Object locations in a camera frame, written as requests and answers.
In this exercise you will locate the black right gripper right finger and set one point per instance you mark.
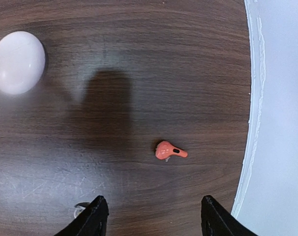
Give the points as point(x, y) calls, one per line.
point(217, 221)

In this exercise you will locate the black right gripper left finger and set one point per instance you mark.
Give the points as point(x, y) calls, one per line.
point(91, 222)

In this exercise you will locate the white oval charging case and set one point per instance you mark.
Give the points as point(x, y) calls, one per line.
point(22, 62)

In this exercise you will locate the white earbud far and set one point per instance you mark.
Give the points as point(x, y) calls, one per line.
point(79, 208)

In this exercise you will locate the red earbud far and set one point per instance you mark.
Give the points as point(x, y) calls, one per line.
point(164, 150)

